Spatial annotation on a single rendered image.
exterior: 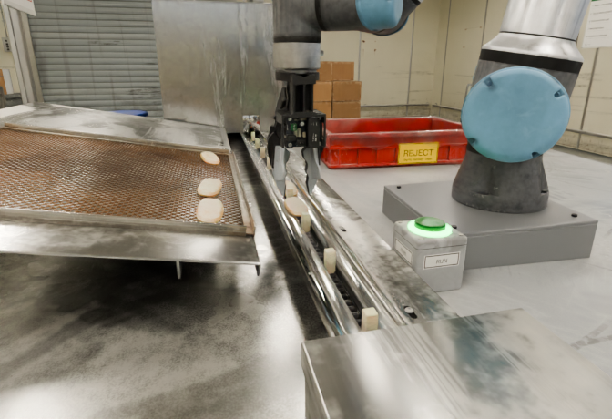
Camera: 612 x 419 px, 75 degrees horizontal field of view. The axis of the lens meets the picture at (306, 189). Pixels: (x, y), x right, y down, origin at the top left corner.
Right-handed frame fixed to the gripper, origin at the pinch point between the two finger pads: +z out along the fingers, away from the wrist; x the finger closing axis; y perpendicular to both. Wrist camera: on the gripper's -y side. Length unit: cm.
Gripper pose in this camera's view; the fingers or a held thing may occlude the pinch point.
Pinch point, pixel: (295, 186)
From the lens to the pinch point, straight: 72.5
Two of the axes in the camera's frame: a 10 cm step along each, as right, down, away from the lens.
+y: 2.3, 3.0, -9.3
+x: 9.7, -0.7, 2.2
